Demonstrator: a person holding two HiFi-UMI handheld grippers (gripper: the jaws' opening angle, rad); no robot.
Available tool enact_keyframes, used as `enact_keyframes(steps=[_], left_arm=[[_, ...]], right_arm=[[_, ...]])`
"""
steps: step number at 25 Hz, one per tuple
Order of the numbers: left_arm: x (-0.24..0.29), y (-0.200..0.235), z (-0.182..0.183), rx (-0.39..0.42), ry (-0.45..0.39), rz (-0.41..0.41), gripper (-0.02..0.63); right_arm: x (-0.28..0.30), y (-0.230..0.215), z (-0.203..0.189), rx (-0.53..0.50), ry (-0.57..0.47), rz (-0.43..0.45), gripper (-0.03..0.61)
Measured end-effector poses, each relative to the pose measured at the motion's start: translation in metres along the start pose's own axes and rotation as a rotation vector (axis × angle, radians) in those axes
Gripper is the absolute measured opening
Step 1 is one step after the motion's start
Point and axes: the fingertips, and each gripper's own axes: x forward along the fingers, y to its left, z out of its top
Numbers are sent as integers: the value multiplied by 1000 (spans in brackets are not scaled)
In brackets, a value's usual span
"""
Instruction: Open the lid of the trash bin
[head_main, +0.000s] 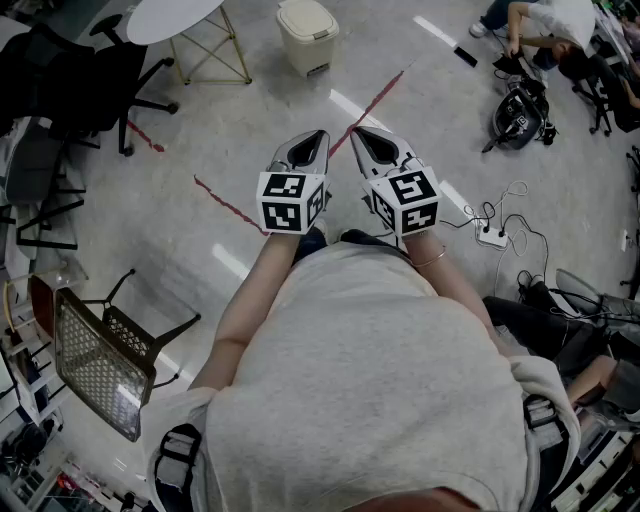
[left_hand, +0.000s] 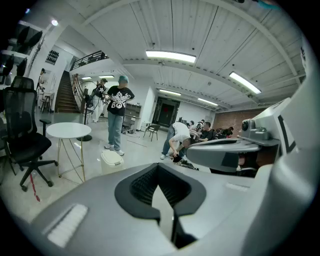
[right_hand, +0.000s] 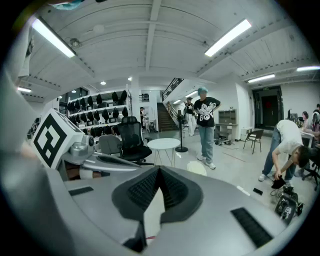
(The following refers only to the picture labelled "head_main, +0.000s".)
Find white storage shelf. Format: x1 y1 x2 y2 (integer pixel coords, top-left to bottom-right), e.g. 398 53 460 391
548 423 640 512

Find person's left forearm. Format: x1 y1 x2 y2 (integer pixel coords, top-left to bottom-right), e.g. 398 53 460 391
189 231 301 392

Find grey chair with black frame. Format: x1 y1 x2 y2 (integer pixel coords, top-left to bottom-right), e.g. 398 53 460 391
0 116 89 252

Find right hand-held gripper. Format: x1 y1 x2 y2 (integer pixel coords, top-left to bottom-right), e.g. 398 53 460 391
350 126 442 239

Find white oval table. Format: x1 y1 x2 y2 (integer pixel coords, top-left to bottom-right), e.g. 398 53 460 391
125 0 254 87

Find grey harness shoulder strap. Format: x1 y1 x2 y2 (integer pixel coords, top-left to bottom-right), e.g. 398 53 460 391
521 394 572 452
153 423 203 512

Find black cable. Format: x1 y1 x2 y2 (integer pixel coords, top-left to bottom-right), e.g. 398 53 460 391
438 201 552 282

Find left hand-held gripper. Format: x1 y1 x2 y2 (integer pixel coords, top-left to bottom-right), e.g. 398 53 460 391
256 129 332 236

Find person's dark trousers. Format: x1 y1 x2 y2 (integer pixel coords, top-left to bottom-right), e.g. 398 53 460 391
292 227 407 262

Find metal mesh chair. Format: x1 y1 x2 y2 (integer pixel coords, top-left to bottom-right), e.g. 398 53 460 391
53 268 203 444

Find beige lidded trash bin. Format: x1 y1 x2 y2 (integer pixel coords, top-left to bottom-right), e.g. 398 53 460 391
275 0 341 79

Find person's grey shirt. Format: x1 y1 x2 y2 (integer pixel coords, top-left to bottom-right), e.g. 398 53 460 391
144 241 584 512

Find person's right forearm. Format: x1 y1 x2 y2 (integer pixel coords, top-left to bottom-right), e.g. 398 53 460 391
405 230 502 347

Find red floor tape strip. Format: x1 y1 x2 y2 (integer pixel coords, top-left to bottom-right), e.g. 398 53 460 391
326 69 407 159
193 174 272 237
124 119 167 154

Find thin gold bracelet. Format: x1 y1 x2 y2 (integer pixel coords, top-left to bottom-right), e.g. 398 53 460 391
411 244 448 269

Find small white power strip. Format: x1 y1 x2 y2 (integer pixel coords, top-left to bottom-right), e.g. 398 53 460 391
474 226 510 248

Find brown wooden stool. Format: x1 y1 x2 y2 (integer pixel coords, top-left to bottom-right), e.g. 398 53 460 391
26 274 57 342

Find white cable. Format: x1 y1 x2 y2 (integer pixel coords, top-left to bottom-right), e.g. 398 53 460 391
463 180 532 302

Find black office chair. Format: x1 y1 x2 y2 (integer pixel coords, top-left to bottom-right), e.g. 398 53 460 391
571 53 640 137
0 13 181 159

